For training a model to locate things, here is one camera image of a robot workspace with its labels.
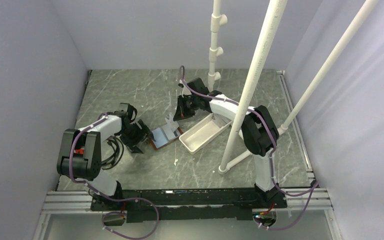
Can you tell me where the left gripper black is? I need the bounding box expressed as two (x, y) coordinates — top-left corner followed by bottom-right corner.
(119, 119), (154, 154)

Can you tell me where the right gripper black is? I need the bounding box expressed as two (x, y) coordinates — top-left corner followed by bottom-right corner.
(172, 95), (199, 122)

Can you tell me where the brown leather card holder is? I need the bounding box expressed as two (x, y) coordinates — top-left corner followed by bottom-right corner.
(149, 124), (183, 151)

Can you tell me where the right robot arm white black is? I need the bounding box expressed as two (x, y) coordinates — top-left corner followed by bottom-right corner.
(173, 77), (287, 208)

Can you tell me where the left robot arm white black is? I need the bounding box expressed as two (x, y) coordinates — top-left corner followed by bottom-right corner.
(56, 103), (154, 210)

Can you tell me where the white rectangular plastic tray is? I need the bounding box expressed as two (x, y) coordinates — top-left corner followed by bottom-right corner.
(179, 113), (232, 155)

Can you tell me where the coiled black cable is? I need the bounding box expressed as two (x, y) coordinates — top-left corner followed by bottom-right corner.
(100, 136), (125, 171)

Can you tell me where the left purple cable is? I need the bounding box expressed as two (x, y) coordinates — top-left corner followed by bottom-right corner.
(68, 112), (160, 240)

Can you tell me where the red handled pliers tool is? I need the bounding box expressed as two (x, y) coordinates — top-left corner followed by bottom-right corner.
(73, 148), (84, 155)

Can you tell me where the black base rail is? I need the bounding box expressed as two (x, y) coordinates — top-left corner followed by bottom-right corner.
(90, 187), (288, 223)

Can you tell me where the white PVC pipe frame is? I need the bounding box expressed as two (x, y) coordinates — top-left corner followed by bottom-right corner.
(206, 0), (382, 175)

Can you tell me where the aluminium frame rail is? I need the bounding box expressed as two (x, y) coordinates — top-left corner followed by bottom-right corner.
(32, 70), (345, 240)

